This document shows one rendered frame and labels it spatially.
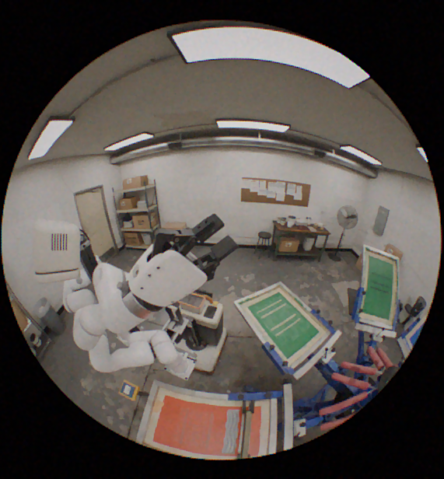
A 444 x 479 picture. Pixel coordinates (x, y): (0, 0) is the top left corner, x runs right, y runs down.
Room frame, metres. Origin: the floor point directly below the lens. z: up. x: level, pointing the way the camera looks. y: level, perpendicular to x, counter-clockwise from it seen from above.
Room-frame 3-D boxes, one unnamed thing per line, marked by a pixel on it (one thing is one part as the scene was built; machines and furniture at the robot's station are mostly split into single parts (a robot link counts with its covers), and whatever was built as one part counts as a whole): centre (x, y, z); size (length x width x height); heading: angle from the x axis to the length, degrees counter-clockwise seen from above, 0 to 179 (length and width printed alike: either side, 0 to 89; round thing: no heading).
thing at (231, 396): (-0.01, -0.19, 0.98); 0.30 x 0.05 x 0.07; 84
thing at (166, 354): (0.19, 0.25, 1.37); 0.13 x 0.10 x 0.16; 36
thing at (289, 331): (0.46, -0.60, 1.05); 1.08 x 0.61 x 0.23; 24
